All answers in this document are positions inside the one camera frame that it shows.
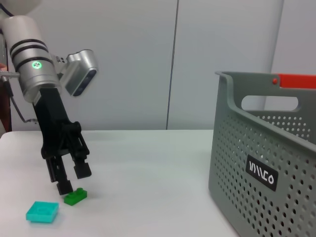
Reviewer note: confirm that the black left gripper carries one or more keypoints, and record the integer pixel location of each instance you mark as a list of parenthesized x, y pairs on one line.
[(53, 118)]

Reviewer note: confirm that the long green building brick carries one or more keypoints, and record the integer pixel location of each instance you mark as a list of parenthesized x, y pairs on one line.
[(75, 196)]

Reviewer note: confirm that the teal building brick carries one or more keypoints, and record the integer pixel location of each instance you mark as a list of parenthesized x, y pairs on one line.
[(43, 211)]

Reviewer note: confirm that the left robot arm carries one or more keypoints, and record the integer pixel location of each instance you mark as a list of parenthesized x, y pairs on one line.
[(32, 56)]

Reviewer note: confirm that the grey-green perforated storage basket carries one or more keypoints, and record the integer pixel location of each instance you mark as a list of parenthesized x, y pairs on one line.
[(247, 160)]

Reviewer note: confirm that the left gripper silver plug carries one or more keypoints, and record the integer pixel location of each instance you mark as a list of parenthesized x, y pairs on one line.
[(10, 74)]

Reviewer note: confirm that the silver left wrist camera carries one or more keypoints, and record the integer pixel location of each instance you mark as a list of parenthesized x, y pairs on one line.
[(79, 74)]

